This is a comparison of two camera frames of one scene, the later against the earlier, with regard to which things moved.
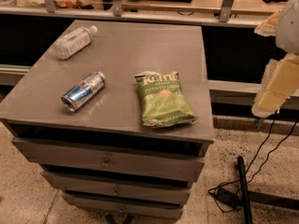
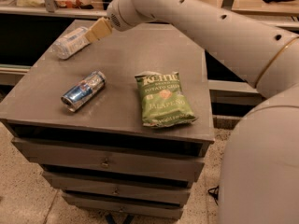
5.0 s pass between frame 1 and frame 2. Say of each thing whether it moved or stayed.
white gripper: moved
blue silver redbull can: stayed
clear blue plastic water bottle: stayed
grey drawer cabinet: stayed
